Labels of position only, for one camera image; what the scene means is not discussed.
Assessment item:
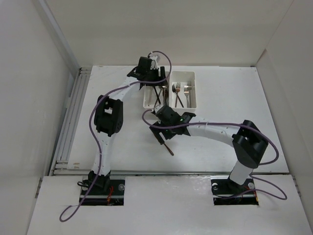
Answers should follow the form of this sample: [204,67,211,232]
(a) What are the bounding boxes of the black spoon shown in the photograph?
[154,87,162,106]

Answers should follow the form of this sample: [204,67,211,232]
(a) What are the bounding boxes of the brown spoon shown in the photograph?
[163,89,169,105]

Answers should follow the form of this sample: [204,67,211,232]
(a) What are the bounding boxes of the black fork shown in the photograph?
[172,84,184,108]

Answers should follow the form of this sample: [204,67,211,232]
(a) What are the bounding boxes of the silver fork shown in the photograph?
[187,81,192,108]
[184,86,190,108]

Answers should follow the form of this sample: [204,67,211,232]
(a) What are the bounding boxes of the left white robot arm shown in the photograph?
[88,55,166,194]

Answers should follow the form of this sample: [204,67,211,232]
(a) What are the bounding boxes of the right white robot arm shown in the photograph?
[149,106,268,193]

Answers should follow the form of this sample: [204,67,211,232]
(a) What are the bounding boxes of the left white plastic bin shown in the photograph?
[143,71,170,109]

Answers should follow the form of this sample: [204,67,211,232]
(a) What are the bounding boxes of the white plastic bin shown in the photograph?
[143,71,170,109]
[169,71,197,114]

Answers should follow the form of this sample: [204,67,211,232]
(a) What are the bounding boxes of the right white plastic bin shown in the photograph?
[169,71,197,114]

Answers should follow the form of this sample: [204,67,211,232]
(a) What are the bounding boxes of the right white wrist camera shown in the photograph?
[151,105,163,114]

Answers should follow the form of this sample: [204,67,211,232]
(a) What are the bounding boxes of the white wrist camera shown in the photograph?
[151,105,163,114]
[148,54,160,70]

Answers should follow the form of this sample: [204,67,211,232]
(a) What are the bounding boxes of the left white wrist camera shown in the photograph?
[148,54,160,70]

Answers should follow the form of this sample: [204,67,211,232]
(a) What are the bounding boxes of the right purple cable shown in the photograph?
[142,109,287,200]

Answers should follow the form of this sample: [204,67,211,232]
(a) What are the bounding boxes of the purple cable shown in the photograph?
[142,109,287,200]
[60,50,172,223]

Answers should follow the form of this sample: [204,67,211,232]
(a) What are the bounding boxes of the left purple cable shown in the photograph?
[60,50,172,223]

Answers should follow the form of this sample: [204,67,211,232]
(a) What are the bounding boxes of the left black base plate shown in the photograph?
[77,179,125,196]

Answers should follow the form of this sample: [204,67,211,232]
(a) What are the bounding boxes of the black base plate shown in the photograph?
[77,179,125,196]
[211,179,255,197]

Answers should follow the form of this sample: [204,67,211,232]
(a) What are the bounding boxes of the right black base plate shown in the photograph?
[211,179,255,197]

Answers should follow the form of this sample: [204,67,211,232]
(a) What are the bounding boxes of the aluminium rail frame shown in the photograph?
[47,67,91,176]

